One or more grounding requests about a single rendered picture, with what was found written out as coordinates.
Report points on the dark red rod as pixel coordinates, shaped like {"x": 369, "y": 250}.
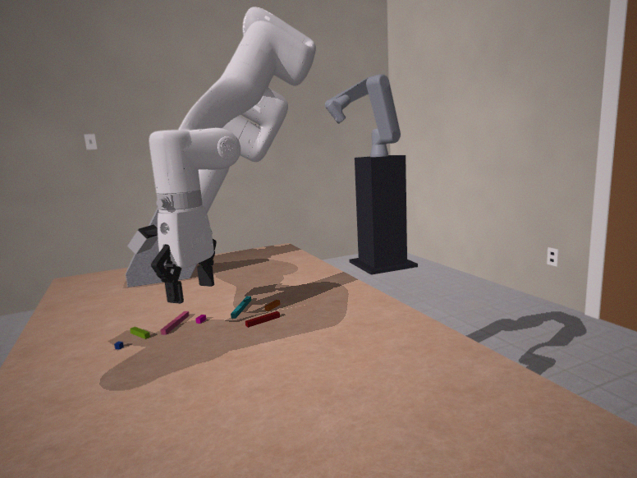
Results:
{"x": 262, "y": 319}

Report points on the lime green rod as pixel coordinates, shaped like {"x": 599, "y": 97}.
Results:
{"x": 140, "y": 332}

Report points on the pink rod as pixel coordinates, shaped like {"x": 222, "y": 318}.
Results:
{"x": 169, "y": 327}

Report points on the orange rod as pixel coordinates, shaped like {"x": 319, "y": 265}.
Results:
{"x": 272, "y": 305}

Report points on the turquoise rod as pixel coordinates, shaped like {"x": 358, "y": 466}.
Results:
{"x": 240, "y": 307}

